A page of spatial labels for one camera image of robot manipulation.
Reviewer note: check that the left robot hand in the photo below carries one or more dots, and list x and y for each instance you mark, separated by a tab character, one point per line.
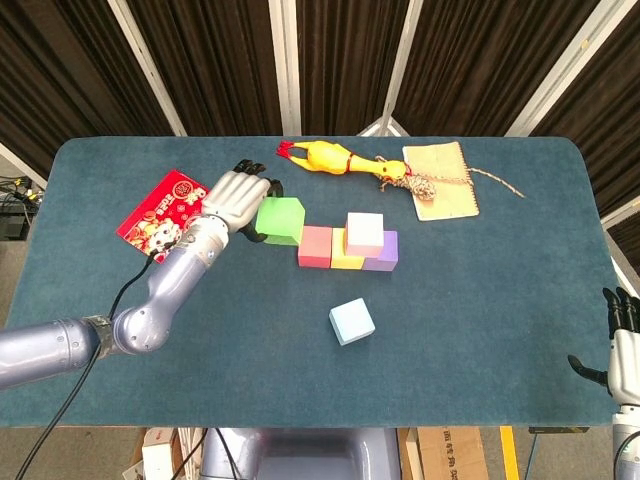
235	197

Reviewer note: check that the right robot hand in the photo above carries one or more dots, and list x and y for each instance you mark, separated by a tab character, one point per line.
625	360

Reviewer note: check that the green foam cube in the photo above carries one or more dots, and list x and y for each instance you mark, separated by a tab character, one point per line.
280	220

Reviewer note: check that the red foam cube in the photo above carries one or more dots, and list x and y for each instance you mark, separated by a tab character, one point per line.
315	247

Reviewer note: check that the pink foam cube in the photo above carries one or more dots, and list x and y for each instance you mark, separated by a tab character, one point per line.
365	230

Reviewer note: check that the purple foam cube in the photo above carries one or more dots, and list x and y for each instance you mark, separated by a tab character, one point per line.
387	255

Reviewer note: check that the light blue foam cube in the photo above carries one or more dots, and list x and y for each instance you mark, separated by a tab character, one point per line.
352	322

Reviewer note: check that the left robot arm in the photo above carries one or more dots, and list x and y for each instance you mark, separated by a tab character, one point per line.
150	300

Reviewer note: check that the red spiral notebook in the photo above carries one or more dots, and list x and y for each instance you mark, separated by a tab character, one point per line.
160	215

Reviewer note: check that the yellow rubber chicken toy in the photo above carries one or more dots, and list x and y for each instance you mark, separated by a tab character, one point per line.
325	157

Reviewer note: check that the yellow foam cube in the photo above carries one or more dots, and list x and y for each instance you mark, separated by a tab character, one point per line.
345	262

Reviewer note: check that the dark brown curtain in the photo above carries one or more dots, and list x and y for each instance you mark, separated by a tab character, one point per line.
225	65

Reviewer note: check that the teal felt table cover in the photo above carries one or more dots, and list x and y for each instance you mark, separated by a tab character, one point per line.
300	380

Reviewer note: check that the brown cardboard box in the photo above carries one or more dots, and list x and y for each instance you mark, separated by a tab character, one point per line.
450	455

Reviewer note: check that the beige cloth notebook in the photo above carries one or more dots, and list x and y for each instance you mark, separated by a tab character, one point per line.
447	205

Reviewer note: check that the black equipment box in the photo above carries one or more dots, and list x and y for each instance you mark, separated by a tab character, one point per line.
12	227

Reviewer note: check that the grey robot torso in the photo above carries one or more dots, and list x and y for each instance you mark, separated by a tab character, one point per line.
310	455

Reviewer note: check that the white carton box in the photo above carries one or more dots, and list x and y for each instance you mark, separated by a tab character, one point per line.
155	455

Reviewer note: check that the white metal frame post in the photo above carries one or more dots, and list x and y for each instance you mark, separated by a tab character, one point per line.
565	65
147	65
285	65
622	214
400	65
20	167

